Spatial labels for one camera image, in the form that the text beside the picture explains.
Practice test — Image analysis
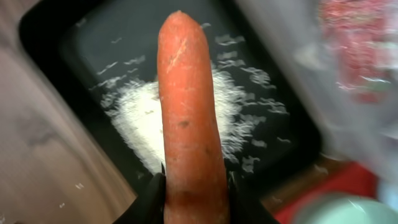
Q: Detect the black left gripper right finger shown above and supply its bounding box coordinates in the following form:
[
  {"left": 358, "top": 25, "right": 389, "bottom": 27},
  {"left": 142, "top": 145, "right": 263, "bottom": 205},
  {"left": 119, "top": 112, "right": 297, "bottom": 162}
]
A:
[{"left": 228, "top": 172, "right": 279, "bottom": 224}]

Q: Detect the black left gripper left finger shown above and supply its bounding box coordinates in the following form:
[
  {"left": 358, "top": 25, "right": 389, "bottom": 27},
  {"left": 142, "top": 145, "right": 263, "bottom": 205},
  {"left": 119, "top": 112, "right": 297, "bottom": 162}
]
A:
[{"left": 113, "top": 165, "right": 165, "bottom": 224}]

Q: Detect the orange carrot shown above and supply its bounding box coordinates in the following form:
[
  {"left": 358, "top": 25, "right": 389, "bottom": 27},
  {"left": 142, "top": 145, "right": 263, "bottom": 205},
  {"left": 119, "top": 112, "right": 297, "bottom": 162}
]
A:
[{"left": 157, "top": 11, "right": 230, "bottom": 224}]

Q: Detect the mint green bowl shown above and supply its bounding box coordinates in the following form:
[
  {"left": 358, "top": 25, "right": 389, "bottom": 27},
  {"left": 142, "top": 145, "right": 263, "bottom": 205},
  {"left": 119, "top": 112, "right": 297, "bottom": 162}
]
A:
[{"left": 292, "top": 192, "right": 397, "bottom": 224}]

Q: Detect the white rice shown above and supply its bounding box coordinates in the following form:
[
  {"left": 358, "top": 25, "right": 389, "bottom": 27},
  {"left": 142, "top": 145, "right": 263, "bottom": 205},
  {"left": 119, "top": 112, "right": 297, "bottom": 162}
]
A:
[{"left": 74, "top": 18, "right": 292, "bottom": 175}]

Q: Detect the red snack wrapper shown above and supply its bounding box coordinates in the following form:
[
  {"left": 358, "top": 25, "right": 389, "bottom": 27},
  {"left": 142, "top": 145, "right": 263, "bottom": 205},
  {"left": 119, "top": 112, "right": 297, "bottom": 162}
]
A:
[{"left": 318, "top": 0, "right": 392, "bottom": 103}]

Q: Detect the red plastic tray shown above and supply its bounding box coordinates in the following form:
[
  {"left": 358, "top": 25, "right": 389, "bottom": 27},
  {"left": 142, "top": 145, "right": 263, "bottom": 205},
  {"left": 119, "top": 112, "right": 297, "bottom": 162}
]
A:
[{"left": 273, "top": 162, "right": 378, "bottom": 224}]

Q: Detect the clear plastic bin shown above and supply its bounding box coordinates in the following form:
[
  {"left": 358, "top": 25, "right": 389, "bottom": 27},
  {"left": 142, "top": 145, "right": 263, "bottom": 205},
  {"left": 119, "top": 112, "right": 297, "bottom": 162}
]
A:
[{"left": 237, "top": 0, "right": 397, "bottom": 182}]

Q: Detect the black plastic bin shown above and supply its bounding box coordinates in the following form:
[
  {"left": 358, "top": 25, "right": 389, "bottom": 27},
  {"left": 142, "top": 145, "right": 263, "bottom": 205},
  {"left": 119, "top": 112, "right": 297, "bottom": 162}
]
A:
[{"left": 19, "top": 0, "right": 322, "bottom": 195}]

